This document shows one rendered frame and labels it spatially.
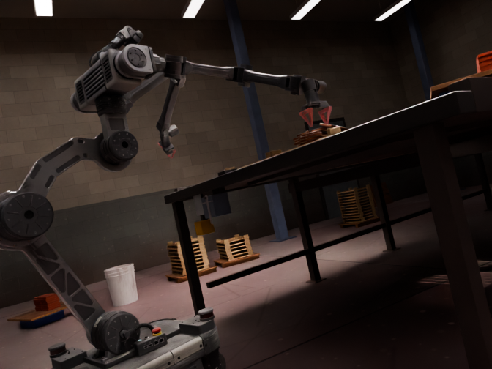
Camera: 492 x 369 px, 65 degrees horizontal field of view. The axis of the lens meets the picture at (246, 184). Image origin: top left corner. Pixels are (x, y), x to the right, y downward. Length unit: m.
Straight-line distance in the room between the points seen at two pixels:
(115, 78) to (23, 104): 5.33
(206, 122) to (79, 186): 2.53
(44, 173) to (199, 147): 5.60
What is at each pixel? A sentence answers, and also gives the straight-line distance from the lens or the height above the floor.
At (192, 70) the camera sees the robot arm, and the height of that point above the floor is 1.42.
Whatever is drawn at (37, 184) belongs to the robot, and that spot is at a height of 1.01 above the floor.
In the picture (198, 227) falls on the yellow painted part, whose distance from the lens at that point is 2.29.
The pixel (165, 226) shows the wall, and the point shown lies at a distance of 6.91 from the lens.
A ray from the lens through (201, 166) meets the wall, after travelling 7.21.
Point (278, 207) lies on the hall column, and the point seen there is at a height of 0.54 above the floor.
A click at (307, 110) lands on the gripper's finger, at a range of 1.66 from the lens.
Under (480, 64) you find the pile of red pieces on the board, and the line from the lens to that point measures 2.07.
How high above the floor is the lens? 0.76
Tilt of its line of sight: 2 degrees up
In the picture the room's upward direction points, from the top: 12 degrees counter-clockwise
